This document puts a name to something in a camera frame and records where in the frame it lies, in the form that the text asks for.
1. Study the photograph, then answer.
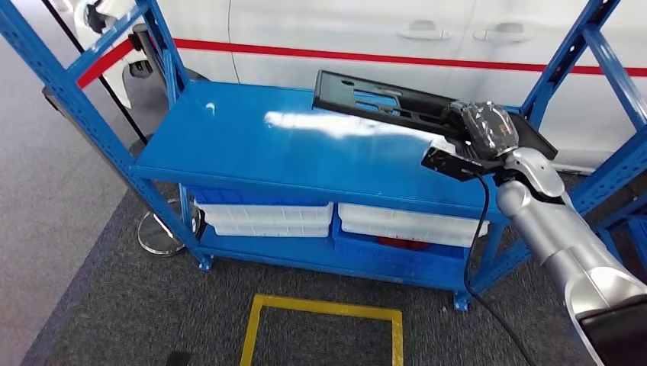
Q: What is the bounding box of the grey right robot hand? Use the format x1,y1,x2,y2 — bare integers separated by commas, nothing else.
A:
444,101,520,162

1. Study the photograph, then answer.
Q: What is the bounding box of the black plastic frame part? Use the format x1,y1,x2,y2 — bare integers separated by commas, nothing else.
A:
312,69,558,162

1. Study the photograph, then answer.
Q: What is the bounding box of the blue metal shelf rack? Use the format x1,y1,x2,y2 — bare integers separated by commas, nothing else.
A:
0,0,647,312

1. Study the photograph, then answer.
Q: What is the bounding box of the red item in bin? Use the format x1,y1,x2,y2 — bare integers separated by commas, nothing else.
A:
376,236,430,251

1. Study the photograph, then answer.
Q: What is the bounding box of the blue wheeled metal cart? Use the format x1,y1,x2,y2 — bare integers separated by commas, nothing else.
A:
594,191,647,284

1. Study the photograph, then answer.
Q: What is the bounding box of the white car with red stripe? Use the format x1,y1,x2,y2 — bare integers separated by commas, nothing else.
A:
72,0,647,173

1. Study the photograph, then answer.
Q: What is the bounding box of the chrome stanchion with round base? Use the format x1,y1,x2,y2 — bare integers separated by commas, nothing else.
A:
41,85,203,257

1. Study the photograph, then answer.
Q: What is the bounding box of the black stanchion pole with base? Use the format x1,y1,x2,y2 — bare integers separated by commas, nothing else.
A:
40,0,149,145

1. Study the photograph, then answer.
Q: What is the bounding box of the red barrier belt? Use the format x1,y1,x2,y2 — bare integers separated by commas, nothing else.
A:
76,39,135,89

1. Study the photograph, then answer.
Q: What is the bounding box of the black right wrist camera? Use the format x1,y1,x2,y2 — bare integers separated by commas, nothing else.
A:
420,140,507,183

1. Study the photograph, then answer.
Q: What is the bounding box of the white car door handle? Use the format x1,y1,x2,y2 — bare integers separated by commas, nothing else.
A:
396,20,452,41
472,22,533,43

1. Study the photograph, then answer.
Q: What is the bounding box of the black camera cable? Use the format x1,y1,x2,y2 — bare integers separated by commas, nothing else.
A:
462,170,538,366

